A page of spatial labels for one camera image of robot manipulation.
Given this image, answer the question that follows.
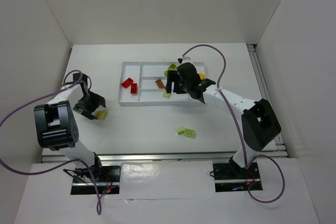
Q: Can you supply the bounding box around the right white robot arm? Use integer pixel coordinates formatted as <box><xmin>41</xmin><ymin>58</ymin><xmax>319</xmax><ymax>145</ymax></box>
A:
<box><xmin>165</xmin><ymin>62</ymin><xmax>281</xmax><ymax>177</ymax></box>

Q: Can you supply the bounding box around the pale green lego pair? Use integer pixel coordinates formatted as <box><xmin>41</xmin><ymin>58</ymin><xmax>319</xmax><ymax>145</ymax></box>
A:
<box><xmin>176</xmin><ymin>127</ymin><xmax>196</xmax><ymax>138</ymax></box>

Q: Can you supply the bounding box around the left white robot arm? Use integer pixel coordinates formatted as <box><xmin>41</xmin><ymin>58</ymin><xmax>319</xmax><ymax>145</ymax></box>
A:
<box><xmin>34</xmin><ymin>70</ymin><xmax>106</xmax><ymax>181</ymax></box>

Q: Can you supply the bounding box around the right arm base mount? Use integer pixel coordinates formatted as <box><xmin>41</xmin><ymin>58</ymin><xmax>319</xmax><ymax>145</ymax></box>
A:
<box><xmin>209</xmin><ymin>163</ymin><xmax>263</xmax><ymax>193</ymax></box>

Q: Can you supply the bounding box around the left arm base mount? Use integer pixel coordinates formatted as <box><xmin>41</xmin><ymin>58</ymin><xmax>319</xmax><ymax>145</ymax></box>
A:
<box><xmin>63</xmin><ymin>165</ymin><xmax>121</xmax><ymax>195</ymax></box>

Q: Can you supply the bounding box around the aluminium rail right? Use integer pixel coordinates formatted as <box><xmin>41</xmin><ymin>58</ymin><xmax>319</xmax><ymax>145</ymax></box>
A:
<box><xmin>246</xmin><ymin>44</ymin><xmax>289</xmax><ymax>158</ymax></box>

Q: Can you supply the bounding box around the aluminium rail front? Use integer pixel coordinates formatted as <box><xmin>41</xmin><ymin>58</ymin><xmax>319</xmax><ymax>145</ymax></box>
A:
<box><xmin>41</xmin><ymin>150</ymin><xmax>288</xmax><ymax>164</ymax></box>

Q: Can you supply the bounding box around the red rectangular lego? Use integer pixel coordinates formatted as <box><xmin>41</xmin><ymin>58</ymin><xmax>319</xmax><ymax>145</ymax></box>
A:
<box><xmin>121</xmin><ymin>78</ymin><xmax>134</xmax><ymax>89</ymax></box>

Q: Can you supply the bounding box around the green lego in tray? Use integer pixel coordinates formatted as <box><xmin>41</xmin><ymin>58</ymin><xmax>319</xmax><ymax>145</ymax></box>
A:
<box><xmin>168</xmin><ymin>64</ymin><xmax>177</xmax><ymax>71</ymax></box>

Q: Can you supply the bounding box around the pale green small lego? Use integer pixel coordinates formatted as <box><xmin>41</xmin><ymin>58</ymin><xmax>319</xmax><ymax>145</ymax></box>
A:
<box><xmin>163</xmin><ymin>91</ymin><xmax>171</xmax><ymax>99</ymax></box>

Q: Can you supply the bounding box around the brown lego plate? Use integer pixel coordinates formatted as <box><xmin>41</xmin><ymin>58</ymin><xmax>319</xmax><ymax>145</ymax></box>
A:
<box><xmin>155</xmin><ymin>79</ymin><xmax>165</xmax><ymax>89</ymax></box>

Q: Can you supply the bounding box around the aluminium rail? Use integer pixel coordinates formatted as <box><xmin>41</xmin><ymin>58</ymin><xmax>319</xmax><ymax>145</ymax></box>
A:
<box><xmin>246</xmin><ymin>44</ymin><xmax>289</xmax><ymax>158</ymax></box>
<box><xmin>41</xmin><ymin>150</ymin><xmax>288</xmax><ymax>164</ymax></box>

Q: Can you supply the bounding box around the yellow and green lego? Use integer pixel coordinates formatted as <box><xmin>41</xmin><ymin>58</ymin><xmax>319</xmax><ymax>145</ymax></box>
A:
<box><xmin>96</xmin><ymin>110</ymin><xmax>108</xmax><ymax>121</ymax></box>

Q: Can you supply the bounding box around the white compartment tray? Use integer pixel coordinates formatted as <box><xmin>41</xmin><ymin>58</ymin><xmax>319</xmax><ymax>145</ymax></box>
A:
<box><xmin>117</xmin><ymin>61</ymin><xmax>208</xmax><ymax>108</ymax></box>

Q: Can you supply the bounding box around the orange yellow lego brick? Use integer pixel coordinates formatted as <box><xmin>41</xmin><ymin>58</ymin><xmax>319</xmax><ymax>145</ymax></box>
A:
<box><xmin>198</xmin><ymin>73</ymin><xmax>205</xmax><ymax>80</ymax></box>

